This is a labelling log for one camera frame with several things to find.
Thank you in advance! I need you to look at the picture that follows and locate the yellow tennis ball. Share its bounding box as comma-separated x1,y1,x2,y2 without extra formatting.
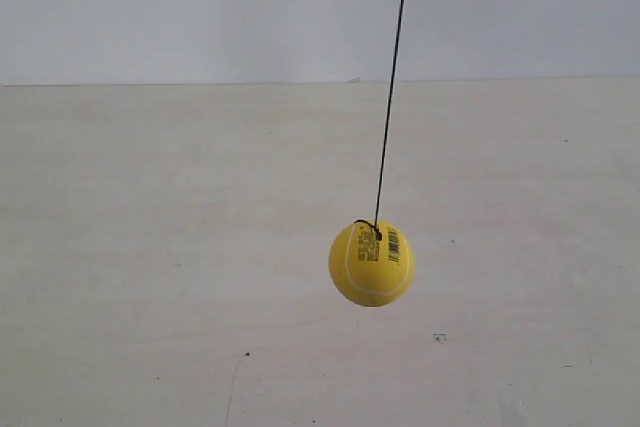
328,220,416,307

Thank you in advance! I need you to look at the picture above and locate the black hanging string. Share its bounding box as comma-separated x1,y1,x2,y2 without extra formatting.
353,0,413,242

